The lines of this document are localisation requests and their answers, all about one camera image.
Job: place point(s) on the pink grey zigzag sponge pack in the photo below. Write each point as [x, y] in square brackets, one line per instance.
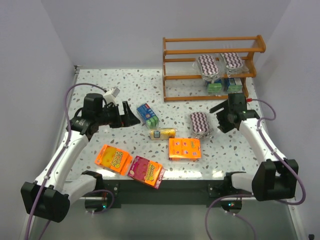
[233, 63]

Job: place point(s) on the blue green sponge pack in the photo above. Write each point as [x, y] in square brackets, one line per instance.
[148, 116]
[233, 85]
[215, 87]

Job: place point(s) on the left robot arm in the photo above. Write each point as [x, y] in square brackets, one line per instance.
[49, 196]

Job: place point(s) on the silver scourer pack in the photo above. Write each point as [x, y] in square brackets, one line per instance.
[200, 125]

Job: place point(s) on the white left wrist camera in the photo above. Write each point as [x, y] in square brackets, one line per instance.
[111, 94]

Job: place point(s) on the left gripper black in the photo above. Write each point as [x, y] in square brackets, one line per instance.
[120, 116]

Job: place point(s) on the yellow sponge pack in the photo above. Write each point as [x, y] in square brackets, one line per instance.
[162, 133]

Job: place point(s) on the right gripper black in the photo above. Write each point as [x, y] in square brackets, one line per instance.
[222, 119]

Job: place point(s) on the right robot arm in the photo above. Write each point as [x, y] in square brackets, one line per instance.
[276, 175]

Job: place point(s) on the orange Scrub Daddy box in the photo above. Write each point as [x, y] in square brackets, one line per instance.
[114, 159]

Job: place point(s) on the orange Scrub Mommy box back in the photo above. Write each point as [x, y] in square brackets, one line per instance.
[184, 149]

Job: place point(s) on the pink Scrub Mommy box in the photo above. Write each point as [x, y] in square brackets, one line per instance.
[147, 172]

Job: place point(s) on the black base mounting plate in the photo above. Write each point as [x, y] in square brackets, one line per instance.
[170, 192]

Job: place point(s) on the orange wooden shelf rack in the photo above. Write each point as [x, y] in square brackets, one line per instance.
[181, 79]

